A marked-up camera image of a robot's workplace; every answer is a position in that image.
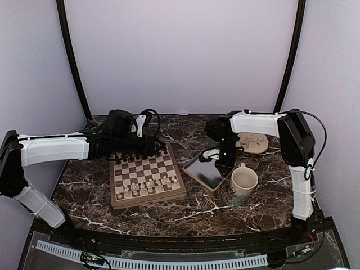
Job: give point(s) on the beige decorated ceramic plate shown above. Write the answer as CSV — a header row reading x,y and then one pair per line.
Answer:
x,y
252,143

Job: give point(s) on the white chess piece tall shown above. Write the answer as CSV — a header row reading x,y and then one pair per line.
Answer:
x,y
150,186

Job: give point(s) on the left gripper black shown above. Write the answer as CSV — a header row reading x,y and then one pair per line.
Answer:
x,y
147,148

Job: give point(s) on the right black frame post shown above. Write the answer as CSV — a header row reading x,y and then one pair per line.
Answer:
x,y
300,11

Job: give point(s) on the white bishop chess piece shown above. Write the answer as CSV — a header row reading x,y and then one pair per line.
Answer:
x,y
143,189

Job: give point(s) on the ceramic mug shell print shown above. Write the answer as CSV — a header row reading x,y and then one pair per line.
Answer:
x,y
242,183

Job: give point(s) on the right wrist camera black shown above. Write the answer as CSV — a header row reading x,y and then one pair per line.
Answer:
x,y
214,129

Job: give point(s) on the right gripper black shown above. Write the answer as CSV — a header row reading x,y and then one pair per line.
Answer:
x,y
227,165

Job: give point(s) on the black frame post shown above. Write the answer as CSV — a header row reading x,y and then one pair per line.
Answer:
x,y
300,11
65,31

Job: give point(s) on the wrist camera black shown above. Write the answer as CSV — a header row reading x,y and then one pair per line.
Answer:
x,y
214,129
118,122

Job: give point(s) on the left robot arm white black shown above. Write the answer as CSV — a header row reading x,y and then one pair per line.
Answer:
x,y
18,152

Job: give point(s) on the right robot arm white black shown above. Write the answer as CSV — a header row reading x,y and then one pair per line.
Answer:
x,y
297,148

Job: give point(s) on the wooden chess board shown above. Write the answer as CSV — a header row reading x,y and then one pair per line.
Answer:
x,y
141,170

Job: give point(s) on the metal tray wood rim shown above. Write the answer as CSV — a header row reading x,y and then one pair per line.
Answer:
x,y
205,174

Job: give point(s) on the white slotted cable duct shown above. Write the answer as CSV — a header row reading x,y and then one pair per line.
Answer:
x,y
136,260

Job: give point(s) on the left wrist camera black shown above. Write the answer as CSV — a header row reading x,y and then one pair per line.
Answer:
x,y
118,122

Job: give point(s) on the left black frame post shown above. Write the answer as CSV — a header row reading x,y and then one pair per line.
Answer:
x,y
65,31

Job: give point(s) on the dark chess piece far left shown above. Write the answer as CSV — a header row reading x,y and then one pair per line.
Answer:
x,y
117,161

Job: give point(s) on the black front rail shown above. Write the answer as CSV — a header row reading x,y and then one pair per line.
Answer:
x,y
204,232

